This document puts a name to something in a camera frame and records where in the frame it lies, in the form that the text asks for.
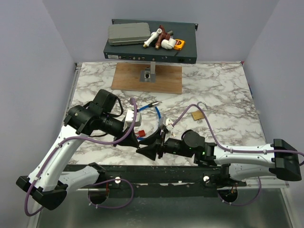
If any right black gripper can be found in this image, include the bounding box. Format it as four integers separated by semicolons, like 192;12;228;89
136;127;194;161

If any red cable lock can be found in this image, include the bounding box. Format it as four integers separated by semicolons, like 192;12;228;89
135;130;146;139

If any blue cable lock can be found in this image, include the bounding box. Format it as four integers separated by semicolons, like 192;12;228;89
137;101;161;141

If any brass padlock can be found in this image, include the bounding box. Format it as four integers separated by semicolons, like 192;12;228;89
191;101;209;121

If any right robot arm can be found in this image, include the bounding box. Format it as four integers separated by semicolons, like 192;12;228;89
136;130;302;186

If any white elbow pipe fitting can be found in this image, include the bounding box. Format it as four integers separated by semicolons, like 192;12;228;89
161;38;176;50

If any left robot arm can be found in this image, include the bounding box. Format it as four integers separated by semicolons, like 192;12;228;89
16;89;140;216

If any wooden board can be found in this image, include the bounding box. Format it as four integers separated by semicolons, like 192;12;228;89
111;63;182;94

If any yellow tape measure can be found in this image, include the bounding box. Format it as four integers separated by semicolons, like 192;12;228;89
173;39;186;51

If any grey plastic case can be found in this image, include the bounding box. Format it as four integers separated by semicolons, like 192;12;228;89
108;22;151;46

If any white straight pipe fitting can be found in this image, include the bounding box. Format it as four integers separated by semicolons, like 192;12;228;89
143;28;162;48

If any brown pipe fitting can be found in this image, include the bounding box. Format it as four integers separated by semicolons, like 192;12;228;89
155;25;171;50

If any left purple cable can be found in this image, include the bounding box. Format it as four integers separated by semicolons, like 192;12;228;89
25;97;138;217

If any purple cable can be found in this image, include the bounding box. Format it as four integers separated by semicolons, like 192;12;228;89
172;103;304;207
25;97;138;217

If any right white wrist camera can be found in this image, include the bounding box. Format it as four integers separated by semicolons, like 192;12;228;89
159;116;174;134

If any black mounting rail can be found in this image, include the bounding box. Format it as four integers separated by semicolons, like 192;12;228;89
64;163;247;199

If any metal stand post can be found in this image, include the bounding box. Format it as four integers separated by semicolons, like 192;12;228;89
140;62;156;83

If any aluminium frame profile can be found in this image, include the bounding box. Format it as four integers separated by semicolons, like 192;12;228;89
38;170;290;190

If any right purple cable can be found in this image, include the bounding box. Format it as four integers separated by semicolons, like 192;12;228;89
172;103;304;207

